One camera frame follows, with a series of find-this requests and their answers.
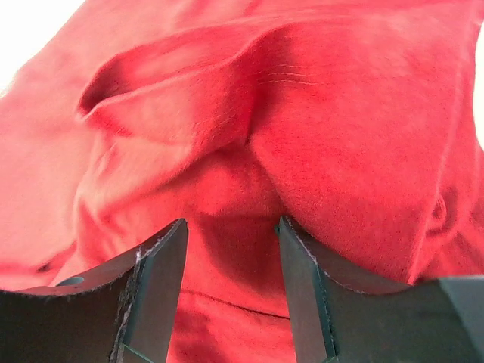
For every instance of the dark red t shirt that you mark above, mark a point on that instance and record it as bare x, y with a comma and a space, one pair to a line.
353, 117

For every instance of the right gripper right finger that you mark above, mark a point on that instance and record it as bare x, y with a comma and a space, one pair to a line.
340, 312

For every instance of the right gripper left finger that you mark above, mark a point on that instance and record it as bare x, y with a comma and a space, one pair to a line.
120, 311

